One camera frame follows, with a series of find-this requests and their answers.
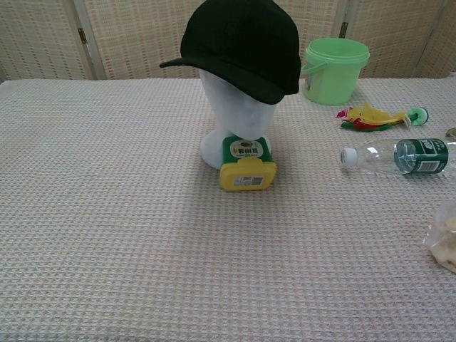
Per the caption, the black baseball cap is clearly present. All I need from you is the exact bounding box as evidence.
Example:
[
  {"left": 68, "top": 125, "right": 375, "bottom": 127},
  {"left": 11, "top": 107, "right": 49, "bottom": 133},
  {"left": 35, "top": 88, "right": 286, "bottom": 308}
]
[{"left": 159, "top": 0, "right": 303, "bottom": 105}]

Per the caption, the white foam mannequin head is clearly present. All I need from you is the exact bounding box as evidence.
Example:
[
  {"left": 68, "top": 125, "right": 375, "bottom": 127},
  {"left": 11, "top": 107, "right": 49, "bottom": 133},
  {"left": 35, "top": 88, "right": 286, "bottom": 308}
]
[{"left": 199, "top": 69, "right": 277, "bottom": 168}]

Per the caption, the green box with yellow lid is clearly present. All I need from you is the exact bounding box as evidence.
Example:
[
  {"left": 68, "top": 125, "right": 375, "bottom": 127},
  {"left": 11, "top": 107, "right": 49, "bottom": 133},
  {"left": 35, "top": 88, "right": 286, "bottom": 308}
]
[{"left": 219, "top": 135, "right": 278, "bottom": 192}]

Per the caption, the beige woven tablecloth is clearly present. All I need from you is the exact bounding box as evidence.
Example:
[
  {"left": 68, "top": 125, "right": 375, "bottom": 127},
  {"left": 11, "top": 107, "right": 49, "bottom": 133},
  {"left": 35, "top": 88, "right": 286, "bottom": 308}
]
[{"left": 0, "top": 77, "right": 456, "bottom": 342}]

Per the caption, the green plastic bucket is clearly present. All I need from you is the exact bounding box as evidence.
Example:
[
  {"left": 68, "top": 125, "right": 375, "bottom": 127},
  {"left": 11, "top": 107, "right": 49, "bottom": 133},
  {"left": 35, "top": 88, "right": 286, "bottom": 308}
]
[{"left": 300, "top": 38, "right": 371, "bottom": 106}]

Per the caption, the colourful feather shuttlecock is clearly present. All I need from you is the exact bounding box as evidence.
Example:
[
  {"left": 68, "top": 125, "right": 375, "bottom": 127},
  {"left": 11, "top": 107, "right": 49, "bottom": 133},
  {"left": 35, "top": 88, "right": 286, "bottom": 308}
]
[{"left": 336, "top": 102, "right": 430, "bottom": 131}]

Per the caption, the woven folding screen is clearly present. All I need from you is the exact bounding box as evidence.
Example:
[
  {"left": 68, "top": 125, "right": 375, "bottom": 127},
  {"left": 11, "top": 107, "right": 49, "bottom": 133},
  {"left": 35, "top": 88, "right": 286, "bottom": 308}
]
[{"left": 0, "top": 0, "right": 456, "bottom": 81}]

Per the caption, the clear bottle with green label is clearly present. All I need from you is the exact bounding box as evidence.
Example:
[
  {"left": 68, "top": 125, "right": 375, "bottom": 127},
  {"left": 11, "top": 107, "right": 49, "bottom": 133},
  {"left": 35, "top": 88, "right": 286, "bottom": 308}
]
[{"left": 340, "top": 138, "right": 456, "bottom": 175}]

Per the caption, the clear snack bag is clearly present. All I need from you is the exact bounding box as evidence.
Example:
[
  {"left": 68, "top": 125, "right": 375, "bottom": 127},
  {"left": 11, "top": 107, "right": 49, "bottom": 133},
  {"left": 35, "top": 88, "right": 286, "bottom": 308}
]
[{"left": 423, "top": 201, "right": 456, "bottom": 274}]

